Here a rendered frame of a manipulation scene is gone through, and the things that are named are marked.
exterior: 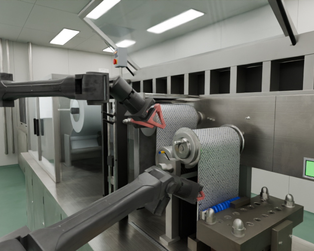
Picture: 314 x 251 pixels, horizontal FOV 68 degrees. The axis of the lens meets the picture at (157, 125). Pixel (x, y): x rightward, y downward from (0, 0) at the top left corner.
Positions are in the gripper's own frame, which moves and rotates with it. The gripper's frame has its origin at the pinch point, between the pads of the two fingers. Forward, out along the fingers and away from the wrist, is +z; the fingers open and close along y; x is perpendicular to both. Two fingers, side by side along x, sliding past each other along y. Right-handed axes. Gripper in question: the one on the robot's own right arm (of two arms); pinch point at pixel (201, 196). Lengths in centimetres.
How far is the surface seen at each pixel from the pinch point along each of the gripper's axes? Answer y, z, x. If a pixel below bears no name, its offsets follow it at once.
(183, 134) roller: -6.2, -13.3, 17.4
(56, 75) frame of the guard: -103, -43, 32
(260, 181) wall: -123, 270, 53
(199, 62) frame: -31, 2, 61
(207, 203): 0.3, 3.8, -1.6
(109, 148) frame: -43.6, -18.4, 3.4
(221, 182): 0.3, 7.5, 7.5
